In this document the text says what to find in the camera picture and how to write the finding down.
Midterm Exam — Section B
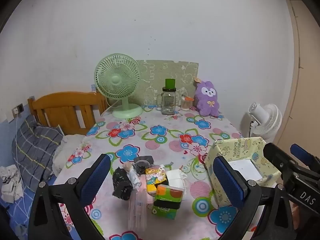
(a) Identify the grey drawstring pouch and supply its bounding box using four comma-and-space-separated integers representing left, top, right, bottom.
133, 156, 154, 175

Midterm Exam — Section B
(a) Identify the wooden bed headboard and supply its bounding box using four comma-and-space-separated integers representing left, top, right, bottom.
27, 91, 109, 135

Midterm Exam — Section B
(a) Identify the pink plastic sleeve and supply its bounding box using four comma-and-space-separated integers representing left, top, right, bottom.
128, 187, 154, 232

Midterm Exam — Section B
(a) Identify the black rolled cloth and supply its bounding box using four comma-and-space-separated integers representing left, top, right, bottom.
112, 167, 132, 201

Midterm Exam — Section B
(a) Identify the grey plaid pillow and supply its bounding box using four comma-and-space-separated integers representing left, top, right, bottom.
11, 115, 64, 193

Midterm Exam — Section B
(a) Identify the crumpled white grey cloth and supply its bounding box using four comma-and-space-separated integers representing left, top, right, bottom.
0, 165, 24, 203

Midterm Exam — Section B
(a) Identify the white fan cable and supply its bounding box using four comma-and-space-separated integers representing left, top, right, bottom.
101, 99, 121, 117

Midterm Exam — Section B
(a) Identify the green orange tissue pack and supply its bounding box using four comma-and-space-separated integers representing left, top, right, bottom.
152, 184, 183, 220

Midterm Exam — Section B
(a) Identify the white folded quilt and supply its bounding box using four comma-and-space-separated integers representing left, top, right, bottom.
52, 134, 85, 174

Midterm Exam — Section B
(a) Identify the white standing fan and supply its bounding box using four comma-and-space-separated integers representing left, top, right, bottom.
247, 102, 282, 143

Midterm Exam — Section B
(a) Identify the white cloth bundle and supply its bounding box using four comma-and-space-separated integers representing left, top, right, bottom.
122, 162, 142, 188

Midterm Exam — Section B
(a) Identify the cotton swab cup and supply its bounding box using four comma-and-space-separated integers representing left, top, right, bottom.
180, 94, 195, 111

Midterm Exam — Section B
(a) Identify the green desk fan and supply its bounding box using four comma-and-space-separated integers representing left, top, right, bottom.
94, 53, 143, 119

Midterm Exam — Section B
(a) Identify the glass jar mug green lid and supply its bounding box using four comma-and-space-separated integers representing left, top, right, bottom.
156, 79, 181, 115

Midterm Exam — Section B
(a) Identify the floral tablecloth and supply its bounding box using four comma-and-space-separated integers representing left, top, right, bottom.
54, 104, 253, 240

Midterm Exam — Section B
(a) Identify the green patterned board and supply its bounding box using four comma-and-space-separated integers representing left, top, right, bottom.
136, 59, 199, 107

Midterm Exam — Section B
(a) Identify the colourful cartoon packet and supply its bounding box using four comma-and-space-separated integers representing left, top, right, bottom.
145, 165, 167, 197

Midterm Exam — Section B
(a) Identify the purple plush bunny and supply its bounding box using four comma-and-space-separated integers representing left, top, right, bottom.
194, 79, 220, 117

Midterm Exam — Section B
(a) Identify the yellow fabric storage box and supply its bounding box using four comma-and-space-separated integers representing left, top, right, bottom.
204, 137, 282, 208

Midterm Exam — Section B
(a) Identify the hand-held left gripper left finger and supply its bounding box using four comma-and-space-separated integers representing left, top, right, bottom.
27, 153, 112, 240

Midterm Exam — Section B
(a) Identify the white charging cable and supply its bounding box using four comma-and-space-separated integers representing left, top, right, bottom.
14, 114, 25, 188

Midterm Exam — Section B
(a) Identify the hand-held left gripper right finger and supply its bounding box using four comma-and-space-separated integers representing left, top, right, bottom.
212, 156, 298, 240

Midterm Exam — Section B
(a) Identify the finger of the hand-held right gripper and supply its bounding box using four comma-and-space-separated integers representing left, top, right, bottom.
263, 142, 300, 178
290, 144, 320, 173

